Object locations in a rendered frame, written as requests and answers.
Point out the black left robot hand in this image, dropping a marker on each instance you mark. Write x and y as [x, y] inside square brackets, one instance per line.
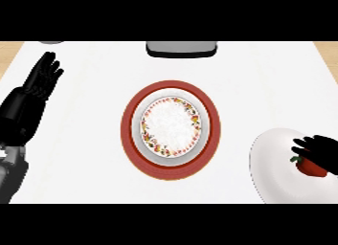
[29, 92]

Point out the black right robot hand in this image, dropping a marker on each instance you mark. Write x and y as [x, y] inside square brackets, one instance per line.
[327, 153]

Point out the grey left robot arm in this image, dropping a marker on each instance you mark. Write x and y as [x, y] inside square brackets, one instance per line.
[1, 178]

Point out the plain white plate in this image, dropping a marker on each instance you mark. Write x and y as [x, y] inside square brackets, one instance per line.
[279, 172]

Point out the floral rimmed white plate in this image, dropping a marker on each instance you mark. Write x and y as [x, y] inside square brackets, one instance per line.
[171, 126]

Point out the small grey object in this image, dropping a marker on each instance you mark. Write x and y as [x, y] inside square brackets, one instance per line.
[50, 42]

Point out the round red placemat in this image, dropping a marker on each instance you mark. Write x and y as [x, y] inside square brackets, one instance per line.
[130, 134]

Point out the grey and black appliance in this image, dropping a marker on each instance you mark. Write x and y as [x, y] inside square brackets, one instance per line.
[181, 49]

